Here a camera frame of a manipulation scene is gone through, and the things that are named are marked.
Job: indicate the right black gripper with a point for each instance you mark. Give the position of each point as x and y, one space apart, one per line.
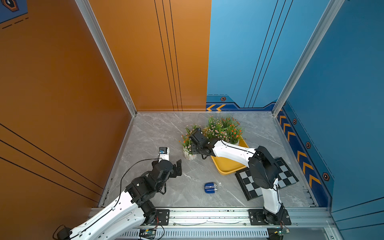
194 151

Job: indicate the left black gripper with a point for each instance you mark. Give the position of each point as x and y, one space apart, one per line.
179 168

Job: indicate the orange flower back pot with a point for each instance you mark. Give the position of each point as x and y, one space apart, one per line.
187 143

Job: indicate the pink flower back pot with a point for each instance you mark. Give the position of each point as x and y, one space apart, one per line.
215 129

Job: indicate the yellow plastic tray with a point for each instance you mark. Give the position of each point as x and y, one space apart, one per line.
231 163

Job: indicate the red flower white pot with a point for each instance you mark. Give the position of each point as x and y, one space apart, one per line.
231 130

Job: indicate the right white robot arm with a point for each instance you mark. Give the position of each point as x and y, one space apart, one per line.
264 172

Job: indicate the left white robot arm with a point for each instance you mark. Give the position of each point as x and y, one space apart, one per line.
132 208

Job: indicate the left green circuit board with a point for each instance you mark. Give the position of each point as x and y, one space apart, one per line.
147 234

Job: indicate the green circuit board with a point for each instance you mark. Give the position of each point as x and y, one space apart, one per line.
281 232
147 234

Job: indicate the right green circuit board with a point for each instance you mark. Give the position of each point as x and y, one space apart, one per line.
281 232

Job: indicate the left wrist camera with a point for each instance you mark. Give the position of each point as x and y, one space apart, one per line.
163 154

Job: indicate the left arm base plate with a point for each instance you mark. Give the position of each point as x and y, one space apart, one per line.
162 217

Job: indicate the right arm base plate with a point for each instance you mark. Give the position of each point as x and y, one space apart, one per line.
264 217

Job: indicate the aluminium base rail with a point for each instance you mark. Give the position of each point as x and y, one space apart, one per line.
221 220

